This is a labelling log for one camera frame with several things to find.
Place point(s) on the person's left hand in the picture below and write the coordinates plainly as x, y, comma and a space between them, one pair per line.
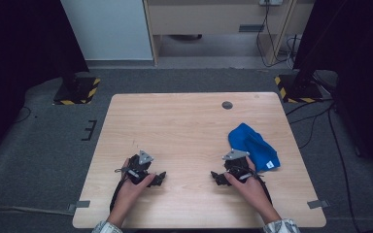
129, 194

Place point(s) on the person's right hand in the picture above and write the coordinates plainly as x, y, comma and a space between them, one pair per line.
254, 192

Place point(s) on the round grey table grommet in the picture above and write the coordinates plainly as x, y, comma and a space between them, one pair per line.
227, 105

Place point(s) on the black curtain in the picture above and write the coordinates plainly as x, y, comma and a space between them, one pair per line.
356, 48
19, 48

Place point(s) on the black tape floor mark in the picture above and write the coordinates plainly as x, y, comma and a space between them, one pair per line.
90, 129

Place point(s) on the blue microfibre cloth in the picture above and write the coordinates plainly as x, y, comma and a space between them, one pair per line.
255, 145

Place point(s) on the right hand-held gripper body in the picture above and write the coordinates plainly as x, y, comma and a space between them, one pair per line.
238, 168

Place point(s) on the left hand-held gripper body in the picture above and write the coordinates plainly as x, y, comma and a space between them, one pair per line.
139, 168

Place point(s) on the light wooden desk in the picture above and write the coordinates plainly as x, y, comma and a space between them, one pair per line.
207, 17

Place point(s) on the white cabinet panel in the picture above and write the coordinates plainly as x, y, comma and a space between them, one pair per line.
107, 29

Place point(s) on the striped black stand base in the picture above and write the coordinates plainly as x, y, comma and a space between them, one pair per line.
77, 92
299, 90

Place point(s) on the grey tape piece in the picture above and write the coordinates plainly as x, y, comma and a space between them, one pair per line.
318, 204
79, 205

